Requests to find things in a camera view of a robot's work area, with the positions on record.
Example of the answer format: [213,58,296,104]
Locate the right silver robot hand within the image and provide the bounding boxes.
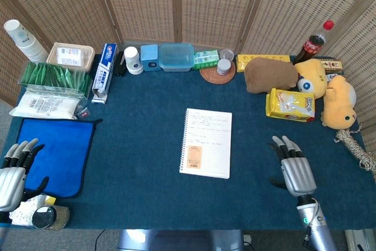
[268,135,318,198]

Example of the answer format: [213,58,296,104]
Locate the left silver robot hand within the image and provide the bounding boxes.
[0,138,50,212]

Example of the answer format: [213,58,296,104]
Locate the white spiral notebook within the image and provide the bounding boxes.
[179,108,233,180]

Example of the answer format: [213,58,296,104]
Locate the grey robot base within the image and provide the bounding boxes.
[117,229,245,251]

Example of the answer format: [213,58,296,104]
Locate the white crumpled paper pack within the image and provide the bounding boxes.
[8,194,48,226]

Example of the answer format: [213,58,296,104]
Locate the round black lid tin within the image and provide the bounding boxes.
[31,205,71,230]

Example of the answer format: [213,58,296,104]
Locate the blue microfiber cloth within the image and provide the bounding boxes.
[16,118,103,199]

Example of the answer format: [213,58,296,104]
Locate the yellow Lipton tea pack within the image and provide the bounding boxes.
[265,88,316,122]

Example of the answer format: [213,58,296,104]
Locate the white labelled plastic bag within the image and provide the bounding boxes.
[9,89,82,120]

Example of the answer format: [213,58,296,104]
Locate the yellow plush bear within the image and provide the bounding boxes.
[320,75,358,130]

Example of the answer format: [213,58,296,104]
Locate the yellow plush with big eye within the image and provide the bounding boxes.
[293,58,328,99]

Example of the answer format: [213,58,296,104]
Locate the small black red packet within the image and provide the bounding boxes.
[75,105,91,119]

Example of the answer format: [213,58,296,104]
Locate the brown plush toy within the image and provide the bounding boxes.
[244,57,300,94]

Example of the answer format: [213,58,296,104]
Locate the clear box green tea packets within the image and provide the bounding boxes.
[18,61,93,99]

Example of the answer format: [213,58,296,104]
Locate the long yellow red printed box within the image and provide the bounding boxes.
[319,58,344,74]

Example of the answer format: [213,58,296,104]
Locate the yellow plastic tray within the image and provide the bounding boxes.
[236,53,291,73]

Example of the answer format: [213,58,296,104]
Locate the small white lidded jar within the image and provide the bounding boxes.
[216,58,232,75]

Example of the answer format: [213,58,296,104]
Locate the round woven coaster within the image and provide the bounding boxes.
[199,62,236,85]

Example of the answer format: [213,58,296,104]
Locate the cola bottle red cap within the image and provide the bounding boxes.
[294,19,335,64]

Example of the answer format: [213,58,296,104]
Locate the dark blue table carpet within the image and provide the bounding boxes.
[0,53,376,231]

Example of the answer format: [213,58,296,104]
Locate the beige labelled food container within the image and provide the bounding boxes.
[46,42,95,73]

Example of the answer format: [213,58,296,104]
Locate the stack of paper cups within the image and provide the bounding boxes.
[3,19,49,63]

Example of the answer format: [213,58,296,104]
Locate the small clear plastic cup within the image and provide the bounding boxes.
[219,48,235,61]

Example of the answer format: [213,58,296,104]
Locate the blue white toothpaste box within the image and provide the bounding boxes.
[90,42,119,105]

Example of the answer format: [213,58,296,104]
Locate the green tissue pack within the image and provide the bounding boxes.
[193,50,220,71]

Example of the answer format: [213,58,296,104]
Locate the black stapler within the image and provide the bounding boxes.
[113,51,127,77]

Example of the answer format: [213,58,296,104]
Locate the teal plastic lunch box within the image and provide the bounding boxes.
[159,43,195,72]

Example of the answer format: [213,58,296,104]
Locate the white paper cup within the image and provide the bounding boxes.
[123,46,145,75]

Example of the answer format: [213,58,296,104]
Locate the light blue cardboard box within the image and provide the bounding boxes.
[140,44,161,72]

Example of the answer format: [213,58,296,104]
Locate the woven bamboo folding screen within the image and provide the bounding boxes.
[0,0,376,155]

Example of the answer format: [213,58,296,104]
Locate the coiled beige rope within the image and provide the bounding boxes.
[334,129,376,172]

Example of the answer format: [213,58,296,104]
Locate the black floor cable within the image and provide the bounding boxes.
[94,229,106,251]

